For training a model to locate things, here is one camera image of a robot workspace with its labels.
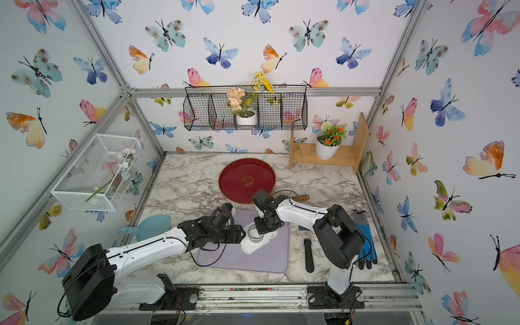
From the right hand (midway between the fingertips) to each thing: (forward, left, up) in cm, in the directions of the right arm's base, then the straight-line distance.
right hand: (262, 227), depth 88 cm
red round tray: (+28, +13, -3) cm, 31 cm away
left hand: (-5, +7, +4) cm, 10 cm away
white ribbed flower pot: (+38, -29, +10) cm, 48 cm away
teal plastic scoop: (-1, +51, -3) cm, 51 cm away
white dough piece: (-8, +5, -3) cm, 10 cm away
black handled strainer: (-12, -20, -3) cm, 24 cm away
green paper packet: (+38, -54, 0) cm, 66 cm away
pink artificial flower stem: (+6, +50, +30) cm, 58 cm away
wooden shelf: (+43, -44, +3) cm, 61 cm away
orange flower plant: (+40, -31, +18) cm, 54 cm away
